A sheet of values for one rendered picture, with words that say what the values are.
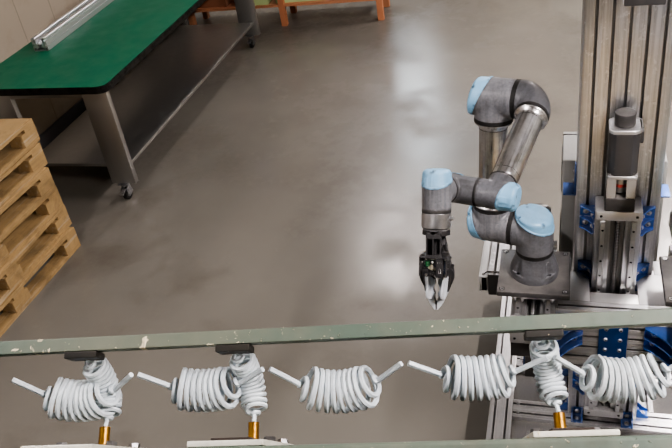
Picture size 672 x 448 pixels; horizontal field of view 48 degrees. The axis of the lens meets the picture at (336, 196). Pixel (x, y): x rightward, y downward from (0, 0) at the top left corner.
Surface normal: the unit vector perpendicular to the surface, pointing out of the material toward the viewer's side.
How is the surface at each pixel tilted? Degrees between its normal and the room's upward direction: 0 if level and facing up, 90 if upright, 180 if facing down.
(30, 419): 0
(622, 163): 90
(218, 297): 0
